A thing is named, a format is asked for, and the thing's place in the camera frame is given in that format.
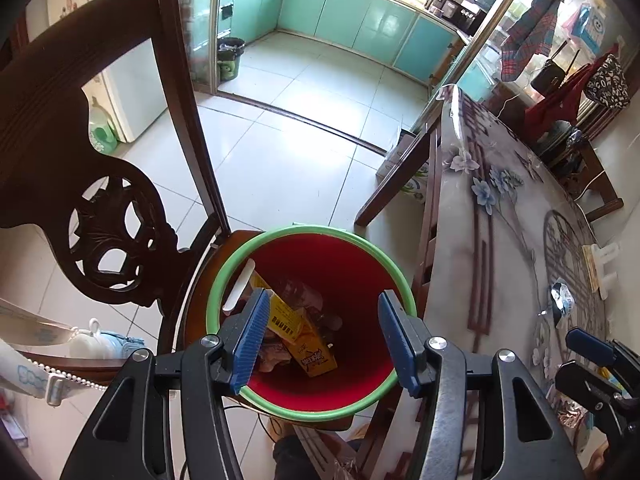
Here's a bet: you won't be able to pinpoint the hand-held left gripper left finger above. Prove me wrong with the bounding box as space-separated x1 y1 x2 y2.
60 287 271 480

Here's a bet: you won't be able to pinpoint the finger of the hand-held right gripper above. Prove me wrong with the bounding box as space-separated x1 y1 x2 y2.
566 327 621 368

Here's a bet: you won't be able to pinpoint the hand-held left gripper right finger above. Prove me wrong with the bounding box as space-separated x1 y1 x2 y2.
377 290 586 480

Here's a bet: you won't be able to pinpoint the white paper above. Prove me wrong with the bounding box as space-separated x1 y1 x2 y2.
257 344 294 374

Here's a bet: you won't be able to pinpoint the yellow packaging box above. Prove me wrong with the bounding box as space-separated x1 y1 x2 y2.
250 270 308 343

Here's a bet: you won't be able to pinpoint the yellow drink carton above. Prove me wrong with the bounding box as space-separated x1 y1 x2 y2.
287 310 338 378

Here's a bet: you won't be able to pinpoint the clear plastic bottle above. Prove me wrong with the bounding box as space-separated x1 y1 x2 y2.
280 280 346 333

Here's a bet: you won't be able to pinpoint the red bin with green rim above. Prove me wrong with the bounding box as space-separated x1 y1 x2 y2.
206 225 418 420

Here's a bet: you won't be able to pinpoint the black trash bin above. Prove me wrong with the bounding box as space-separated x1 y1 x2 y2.
217 36 246 82

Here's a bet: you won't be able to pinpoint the table with floral cloth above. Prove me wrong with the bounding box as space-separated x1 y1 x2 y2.
440 85 640 480

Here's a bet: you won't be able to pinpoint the cardboard box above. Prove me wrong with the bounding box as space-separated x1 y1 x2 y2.
375 127 431 201

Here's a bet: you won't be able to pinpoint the dark red garment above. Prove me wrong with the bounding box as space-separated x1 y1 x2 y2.
524 45 618 136

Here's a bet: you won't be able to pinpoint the green detergent bottle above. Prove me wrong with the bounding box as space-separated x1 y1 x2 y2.
87 97 121 153

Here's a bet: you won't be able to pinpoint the black white printed bag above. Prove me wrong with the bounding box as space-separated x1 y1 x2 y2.
585 54 631 108

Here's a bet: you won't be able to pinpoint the carved dark wooden chair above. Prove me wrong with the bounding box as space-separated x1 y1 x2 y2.
0 0 266 376

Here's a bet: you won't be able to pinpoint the white refrigerator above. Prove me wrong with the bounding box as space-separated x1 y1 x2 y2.
25 0 171 143

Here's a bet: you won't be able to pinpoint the black handbag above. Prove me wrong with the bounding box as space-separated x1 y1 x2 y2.
530 50 581 95

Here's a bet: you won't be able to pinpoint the plaid cloth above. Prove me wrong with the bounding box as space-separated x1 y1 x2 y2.
500 0 568 82

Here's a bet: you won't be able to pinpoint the blue smiley hanging bag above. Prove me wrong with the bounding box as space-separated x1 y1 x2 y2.
570 2 608 56

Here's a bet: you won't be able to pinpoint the teal kitchen base cabinets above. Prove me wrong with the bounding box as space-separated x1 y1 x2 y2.
217 0 468 83

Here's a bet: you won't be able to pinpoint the black countertop appliance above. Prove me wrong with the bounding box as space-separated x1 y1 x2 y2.
452 2 488 36

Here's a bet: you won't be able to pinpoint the white beaded bag strap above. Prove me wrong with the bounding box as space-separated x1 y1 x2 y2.
0 300 106 401

